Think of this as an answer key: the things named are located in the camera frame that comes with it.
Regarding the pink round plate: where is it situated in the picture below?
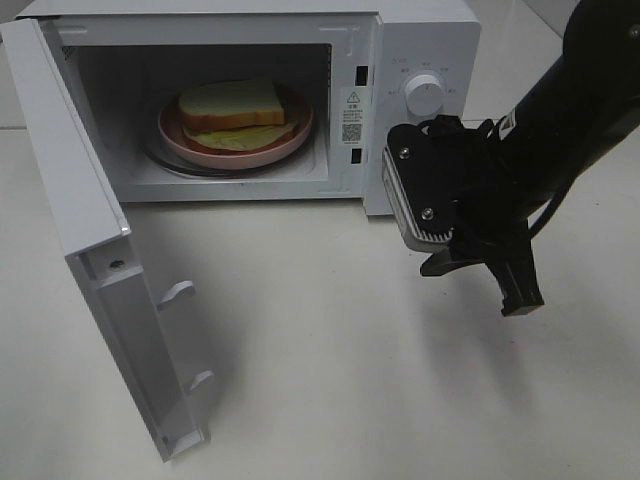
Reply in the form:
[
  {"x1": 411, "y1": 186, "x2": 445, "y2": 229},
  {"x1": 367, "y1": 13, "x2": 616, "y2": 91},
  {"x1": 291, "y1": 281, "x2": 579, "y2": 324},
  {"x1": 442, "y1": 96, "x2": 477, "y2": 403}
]
[{"x1": 157, "y1": 85, "x2": 314, "y2": 171}]

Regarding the white microwave oven body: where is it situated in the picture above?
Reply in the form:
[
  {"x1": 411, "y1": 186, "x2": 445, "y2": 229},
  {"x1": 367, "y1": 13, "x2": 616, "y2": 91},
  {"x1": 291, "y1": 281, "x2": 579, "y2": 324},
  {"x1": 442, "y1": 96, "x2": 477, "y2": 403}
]
[{"x1": 13, "y1": 1, "x2": 481, "y2": 215}]

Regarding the white microwave door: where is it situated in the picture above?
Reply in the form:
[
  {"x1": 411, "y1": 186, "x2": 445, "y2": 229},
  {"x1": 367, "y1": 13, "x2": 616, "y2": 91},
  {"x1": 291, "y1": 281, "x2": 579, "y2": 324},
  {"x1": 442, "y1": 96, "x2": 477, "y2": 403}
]
[{"x1": 1, "y1": 19, "x2": 216, "y2": 461}]

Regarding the white warning label sticker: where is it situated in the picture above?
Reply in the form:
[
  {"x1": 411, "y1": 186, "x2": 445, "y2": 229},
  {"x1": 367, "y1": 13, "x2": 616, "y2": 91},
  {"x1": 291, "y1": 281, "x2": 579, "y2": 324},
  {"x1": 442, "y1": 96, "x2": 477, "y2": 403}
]
[{"x1": 338, "y1": 86, "x2": 370, "y2": 148}]

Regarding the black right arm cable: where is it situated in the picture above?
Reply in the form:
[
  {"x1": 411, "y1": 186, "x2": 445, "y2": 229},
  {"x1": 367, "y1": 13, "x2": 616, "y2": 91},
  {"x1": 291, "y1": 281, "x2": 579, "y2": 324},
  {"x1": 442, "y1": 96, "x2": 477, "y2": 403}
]
[{"x1": 524, "y1": 149, "x2": 601, "y2": 241}]

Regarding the upper white power knob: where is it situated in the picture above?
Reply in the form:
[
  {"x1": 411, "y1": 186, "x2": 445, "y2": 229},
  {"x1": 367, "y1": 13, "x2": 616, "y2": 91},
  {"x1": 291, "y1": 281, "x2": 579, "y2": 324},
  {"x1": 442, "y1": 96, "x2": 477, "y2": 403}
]
[{"x1": 404, "y1": 71, "x2": 445, "y2": 117}]

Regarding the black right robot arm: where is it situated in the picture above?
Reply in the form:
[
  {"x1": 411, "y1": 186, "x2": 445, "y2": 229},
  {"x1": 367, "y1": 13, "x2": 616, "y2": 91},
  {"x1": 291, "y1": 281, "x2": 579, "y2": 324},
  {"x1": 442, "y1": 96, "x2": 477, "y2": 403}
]
[{"x1": 419, "y1": 1, "x2": 639, "y2": 316}]

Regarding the glass microwave turntable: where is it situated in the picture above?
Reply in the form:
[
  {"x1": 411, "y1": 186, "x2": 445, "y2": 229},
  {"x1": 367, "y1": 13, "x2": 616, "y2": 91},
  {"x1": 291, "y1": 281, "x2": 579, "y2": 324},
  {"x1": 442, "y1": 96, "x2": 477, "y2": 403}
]
[{"x1": 138, "y1": 141, "x2": 316, "y2": 179}]

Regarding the toast sandwich with fillings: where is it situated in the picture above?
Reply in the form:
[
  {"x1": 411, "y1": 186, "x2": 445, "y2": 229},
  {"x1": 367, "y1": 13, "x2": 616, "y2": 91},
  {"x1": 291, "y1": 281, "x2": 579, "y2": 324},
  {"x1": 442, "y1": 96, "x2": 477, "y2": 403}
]
[{"x1": 178, "y1": 78, "x2": 285, "y2": 133}]

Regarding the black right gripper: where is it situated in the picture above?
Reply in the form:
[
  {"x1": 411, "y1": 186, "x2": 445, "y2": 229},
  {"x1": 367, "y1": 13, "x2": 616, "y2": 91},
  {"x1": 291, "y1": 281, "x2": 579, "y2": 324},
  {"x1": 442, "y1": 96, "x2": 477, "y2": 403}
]
[{"x1": 420, "y1": 115, "x2": 544, "y2": 317}]

